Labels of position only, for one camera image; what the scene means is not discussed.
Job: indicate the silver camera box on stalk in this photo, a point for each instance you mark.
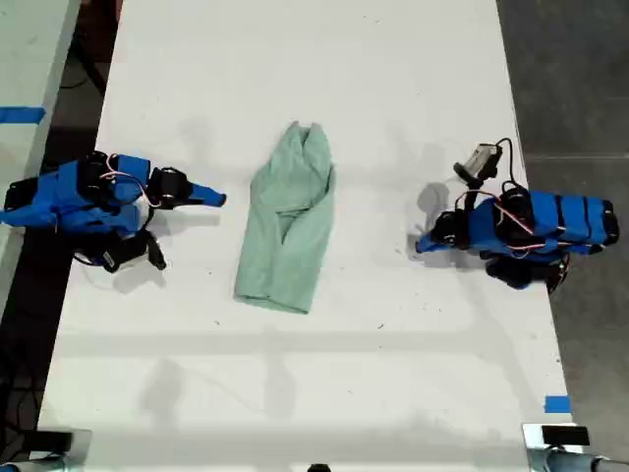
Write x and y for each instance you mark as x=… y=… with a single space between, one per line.
x=479 y=159

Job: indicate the small black box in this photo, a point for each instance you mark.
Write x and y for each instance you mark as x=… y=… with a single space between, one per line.
x=565 y=435
x=49 y=441

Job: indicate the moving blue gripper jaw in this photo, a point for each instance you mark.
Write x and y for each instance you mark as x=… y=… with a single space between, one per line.
x=206 y=200
x=428 y=249

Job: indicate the black round knob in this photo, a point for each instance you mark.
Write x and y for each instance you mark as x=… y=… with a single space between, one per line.
x=319 y=468

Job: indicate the metal clamp plate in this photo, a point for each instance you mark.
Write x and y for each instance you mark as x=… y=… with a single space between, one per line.
x=82 y=445
x=531 y=440

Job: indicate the black camera box on stalk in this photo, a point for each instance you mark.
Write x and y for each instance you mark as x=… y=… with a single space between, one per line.
x=125 y=253

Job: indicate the grey metal pipe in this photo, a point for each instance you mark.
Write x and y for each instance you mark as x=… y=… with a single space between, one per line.
x=34 y=464
x=580 y=463

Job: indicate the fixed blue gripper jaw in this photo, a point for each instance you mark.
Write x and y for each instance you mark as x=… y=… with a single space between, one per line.
x=204 y=191
x=431 y=239

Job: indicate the long blue tape strip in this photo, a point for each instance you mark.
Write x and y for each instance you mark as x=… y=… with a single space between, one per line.
x=22 y=114

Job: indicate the pale green T-shirt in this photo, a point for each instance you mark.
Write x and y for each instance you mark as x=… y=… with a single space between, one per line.
x=287 y=221

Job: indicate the pale side table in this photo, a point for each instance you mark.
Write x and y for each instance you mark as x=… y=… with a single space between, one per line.
x=24 y=59

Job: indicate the short blue tape strip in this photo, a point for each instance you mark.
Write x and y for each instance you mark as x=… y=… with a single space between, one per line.
x=557 y=404

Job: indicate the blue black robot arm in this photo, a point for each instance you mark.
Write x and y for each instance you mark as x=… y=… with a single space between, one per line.
x=74 y=196
x=555 y=221

